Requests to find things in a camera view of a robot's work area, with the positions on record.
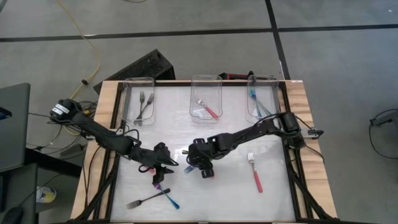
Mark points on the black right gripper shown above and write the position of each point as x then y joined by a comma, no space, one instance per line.
203,152

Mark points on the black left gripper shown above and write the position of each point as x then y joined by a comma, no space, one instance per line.
154,157

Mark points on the black fork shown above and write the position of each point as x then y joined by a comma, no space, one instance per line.
141,102
184,152
149,198
145,108

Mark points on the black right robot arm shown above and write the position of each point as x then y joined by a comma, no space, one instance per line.
248,132

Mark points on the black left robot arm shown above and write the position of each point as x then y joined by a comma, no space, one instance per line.
102,135

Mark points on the iridescent teal blue fork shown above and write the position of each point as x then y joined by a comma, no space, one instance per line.
188,170

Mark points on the iridescent purple blue fork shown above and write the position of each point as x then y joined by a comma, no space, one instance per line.
169,199

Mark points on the clear plastic bin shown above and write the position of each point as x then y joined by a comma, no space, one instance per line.
132,93
270,90
214,90

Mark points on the wooden table board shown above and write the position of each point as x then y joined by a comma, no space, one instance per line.
105,93

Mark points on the red black tool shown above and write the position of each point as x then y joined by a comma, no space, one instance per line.
236,75

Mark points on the black foam case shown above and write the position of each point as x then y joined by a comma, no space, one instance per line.
143,67

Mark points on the white yellow cup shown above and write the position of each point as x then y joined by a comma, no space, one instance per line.
46,195

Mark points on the grey laptop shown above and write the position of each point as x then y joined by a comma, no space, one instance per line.
14,124

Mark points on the black computer mouse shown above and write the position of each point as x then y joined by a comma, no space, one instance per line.
11,216

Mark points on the grey chair base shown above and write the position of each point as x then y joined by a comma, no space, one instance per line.
385,118

